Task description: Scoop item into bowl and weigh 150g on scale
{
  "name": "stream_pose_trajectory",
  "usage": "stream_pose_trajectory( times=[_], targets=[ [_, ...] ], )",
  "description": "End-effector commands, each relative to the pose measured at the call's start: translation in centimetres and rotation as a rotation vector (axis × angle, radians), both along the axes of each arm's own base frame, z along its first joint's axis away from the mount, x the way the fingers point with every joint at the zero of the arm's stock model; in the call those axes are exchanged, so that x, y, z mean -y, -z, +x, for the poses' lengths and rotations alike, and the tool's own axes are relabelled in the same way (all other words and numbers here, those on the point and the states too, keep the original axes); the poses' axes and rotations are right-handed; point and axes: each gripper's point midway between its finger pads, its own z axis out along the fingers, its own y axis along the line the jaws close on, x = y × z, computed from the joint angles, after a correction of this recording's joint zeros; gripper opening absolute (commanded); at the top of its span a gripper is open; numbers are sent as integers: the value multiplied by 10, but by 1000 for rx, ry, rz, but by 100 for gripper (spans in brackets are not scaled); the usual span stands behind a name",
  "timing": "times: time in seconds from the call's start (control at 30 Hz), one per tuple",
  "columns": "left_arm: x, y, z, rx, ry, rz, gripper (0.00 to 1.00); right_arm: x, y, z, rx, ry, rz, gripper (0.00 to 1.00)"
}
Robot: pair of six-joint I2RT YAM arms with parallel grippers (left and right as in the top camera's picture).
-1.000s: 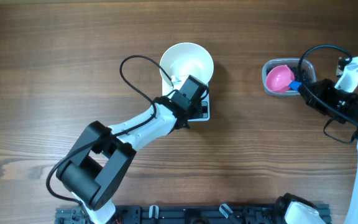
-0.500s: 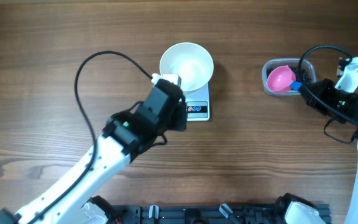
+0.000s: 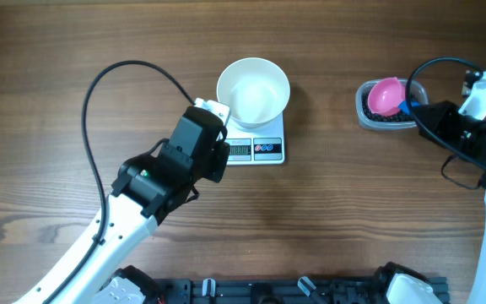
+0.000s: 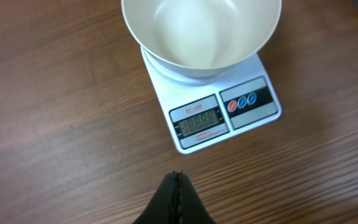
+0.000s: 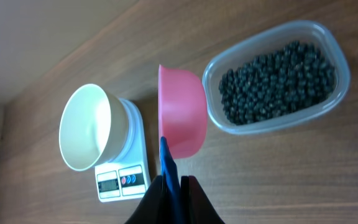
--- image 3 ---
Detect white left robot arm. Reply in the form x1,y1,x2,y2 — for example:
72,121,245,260
19,100,230,303

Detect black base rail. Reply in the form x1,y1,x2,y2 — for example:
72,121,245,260
152,276,451,304

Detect white bowl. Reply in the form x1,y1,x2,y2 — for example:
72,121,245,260
216,57,291,129

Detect clear plastic bean container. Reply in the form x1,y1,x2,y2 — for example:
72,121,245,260
355,79,429,131

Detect white digital kitchen scale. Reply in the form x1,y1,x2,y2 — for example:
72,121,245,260
226,114,285,166

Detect pink scoop blue handle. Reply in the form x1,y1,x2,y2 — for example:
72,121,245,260
367,78,411,117

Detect black beans in container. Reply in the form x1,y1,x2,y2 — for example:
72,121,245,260
361,92,413,122

